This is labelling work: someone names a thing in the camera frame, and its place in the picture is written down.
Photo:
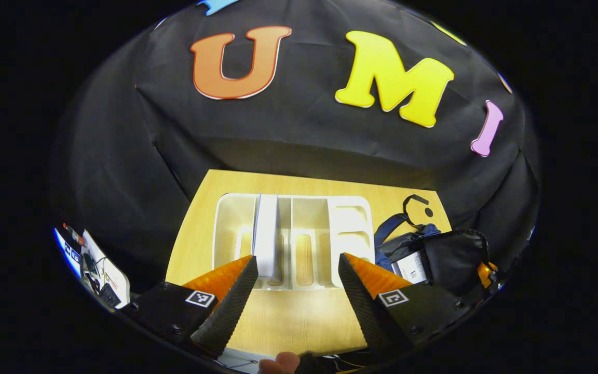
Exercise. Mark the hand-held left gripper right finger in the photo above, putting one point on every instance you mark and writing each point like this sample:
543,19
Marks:
364,311

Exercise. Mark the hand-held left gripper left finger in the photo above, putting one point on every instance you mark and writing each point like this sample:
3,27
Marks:
229,311

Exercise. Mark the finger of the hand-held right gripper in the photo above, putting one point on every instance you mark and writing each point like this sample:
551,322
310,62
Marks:
486,272

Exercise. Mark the blue schoolbag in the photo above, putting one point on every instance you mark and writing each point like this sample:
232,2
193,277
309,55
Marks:
454,259

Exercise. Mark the plain white book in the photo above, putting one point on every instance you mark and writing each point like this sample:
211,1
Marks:
412,267

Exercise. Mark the white book with dark picture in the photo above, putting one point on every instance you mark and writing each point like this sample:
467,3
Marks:
267,239

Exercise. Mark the cream plastic bookshelf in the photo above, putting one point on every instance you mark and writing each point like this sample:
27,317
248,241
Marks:
309,223

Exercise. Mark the white desk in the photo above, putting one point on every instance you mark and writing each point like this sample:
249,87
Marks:
109,270

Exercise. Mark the computer monitor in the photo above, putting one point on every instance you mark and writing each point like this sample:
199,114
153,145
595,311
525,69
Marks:
68,249

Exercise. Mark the red capped bottle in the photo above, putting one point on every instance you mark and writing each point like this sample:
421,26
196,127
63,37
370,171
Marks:
73,234

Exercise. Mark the black backdrop cloth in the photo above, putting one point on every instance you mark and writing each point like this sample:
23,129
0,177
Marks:
304,135

